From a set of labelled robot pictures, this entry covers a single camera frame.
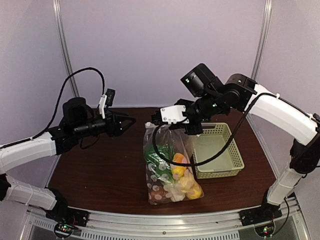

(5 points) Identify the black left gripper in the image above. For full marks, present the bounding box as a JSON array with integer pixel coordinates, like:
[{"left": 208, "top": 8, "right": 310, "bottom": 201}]
[{"left": 73, "top": 108, "right": 136, "bottom": 138}]

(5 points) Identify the green bok choy toy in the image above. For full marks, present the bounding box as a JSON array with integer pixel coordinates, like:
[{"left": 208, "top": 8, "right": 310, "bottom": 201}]
[{"left": 143, "top": 147, "right": 175, "bottom": 184}]

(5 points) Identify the yellow lemon toy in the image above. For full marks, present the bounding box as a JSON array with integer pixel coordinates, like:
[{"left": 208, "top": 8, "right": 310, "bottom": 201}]
[{"left": 171, "top": 165, "right": 187, "bottom": 180}]

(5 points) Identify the clear zip top bag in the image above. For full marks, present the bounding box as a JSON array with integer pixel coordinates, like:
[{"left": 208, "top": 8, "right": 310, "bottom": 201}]
[{"left": 143, "top": 122, "right": 204, "bottom": 205}]

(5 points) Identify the beige walnut toy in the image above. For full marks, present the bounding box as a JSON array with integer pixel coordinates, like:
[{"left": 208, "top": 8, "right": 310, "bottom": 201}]
[{"left": 176, "top": 175, "right": 197, "bottom": 194}]

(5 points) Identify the brown potato toy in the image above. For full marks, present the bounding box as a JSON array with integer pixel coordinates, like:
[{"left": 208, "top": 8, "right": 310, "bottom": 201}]
[{"left": 149, "top": 185, "right": 167, "bottom": 201}]

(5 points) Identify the orange mango slice toy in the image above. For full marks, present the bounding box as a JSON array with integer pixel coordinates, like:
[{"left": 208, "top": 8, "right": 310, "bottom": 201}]
[{"left": 172, "top": 153, "right": 189, "bottom": 167}]

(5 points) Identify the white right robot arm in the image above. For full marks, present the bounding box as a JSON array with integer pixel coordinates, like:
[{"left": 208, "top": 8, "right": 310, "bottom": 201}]
[{"left": 150, "top": 63, "right": 320, "bottom": 221}]

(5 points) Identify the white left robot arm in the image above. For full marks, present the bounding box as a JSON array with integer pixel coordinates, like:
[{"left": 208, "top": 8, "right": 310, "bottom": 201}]
[{"left": 0, "top": 97, "right": 136, "bottom": 222}]

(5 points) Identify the pale green perforated basket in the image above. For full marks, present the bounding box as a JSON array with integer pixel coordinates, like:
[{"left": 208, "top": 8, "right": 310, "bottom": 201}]
[{"left": 192, "top": 122, "right": 245, "bottom": 180}]

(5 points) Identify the left circuit board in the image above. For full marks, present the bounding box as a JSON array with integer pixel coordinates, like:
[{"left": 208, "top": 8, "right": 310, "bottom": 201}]
[{"left": 53, "top": 223, "right": 75, "bottom": 238}]

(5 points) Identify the circuit board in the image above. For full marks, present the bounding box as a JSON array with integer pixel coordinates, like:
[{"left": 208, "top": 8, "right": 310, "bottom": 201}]
[
  {"left": 254, "top": 223, "right": 275, "bottom": 238},
  {"left": 53, "top": 223, "right": 75, "bottom": 238}
]

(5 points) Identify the right circuit board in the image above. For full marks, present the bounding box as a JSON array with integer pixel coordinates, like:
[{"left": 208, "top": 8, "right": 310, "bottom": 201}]
[{"left": 254, "top": 223, "right": 275, "bottom": 238}]

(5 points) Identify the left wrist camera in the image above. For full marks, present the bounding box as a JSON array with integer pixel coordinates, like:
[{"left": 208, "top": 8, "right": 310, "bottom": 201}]
[{"left": 98, "top": 88, "right": 116, "bottom": 119}]

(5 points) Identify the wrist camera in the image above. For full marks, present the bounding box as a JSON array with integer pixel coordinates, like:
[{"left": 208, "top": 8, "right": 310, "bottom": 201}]
[
  {"left": 98, "top": 88, "right": 116, "bottom": 119},
  {"left": 150, "top": 105, "right": 189, "bottom": 126}
]

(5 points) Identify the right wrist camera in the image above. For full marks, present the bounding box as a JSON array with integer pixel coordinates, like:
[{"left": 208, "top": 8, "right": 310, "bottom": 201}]
[{"left": 150, "top": 105, "right": 189, "bottom": 126}]

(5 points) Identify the black right camera cable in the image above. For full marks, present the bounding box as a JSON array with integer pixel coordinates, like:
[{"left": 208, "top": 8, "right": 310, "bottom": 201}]
[{"left": 152, "top": 92, "right": 277, "bottom": 167}]

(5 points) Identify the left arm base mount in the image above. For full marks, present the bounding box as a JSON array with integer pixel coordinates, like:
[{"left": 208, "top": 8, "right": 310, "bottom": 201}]
[{"left": 44, "top": 204, "right": 89, "bottom": 227}]

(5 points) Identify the right aluminium corner post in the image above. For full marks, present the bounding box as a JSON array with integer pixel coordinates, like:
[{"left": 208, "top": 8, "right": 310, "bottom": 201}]
[{"left": 251, "top": 0, "right": 273, "bottom": 80}]

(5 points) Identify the aluminium corner post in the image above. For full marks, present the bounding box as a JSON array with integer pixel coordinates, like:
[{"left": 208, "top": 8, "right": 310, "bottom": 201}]
[
  {"left": 51, "top": 0, "right": 80, "bottom": 98},
  {"left": 251, "top": 0, "right": 273, "bottom": 80}
]

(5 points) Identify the aluminium front rail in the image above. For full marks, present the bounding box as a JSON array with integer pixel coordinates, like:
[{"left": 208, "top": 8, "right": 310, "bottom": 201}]
[{"left": 24, "top": 197, "right": 308, "bottom": 240}]

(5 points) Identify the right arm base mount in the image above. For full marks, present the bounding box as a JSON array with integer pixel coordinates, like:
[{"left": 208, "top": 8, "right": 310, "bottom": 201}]
[{"left": 239, "top": 203, "right": 283, "bottom": 226}]

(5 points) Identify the left aluminium corner post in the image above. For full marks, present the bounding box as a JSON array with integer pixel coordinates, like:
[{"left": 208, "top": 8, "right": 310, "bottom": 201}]
[{"left": 51, "top": 0, "right": 80, "bottom": 98}]

